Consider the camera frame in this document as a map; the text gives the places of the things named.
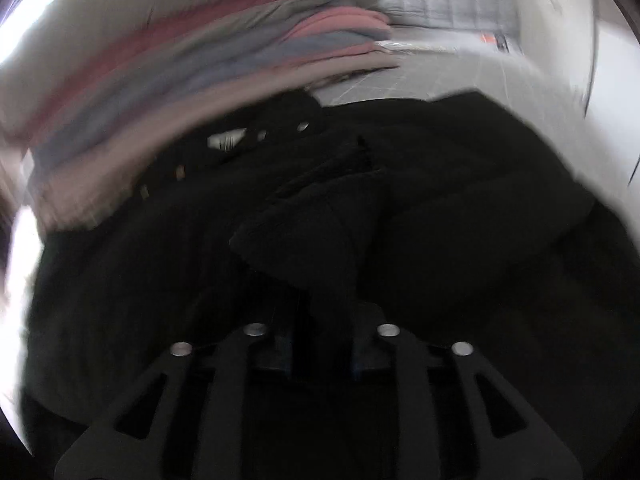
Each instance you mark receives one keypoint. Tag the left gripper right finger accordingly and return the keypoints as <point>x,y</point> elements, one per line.
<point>445,415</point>

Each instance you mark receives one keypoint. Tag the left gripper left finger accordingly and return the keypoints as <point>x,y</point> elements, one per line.
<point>182,418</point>

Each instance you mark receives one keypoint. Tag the black garment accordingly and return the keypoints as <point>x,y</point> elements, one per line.
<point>450,219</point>

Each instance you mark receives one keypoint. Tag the beige folded garment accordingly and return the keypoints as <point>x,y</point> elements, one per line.
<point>87,191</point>

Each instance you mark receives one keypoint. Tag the grey-blue folded garment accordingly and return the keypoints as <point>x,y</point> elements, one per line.
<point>279,33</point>

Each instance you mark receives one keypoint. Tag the pink folded garment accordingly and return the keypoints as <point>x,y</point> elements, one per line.
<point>150,36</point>

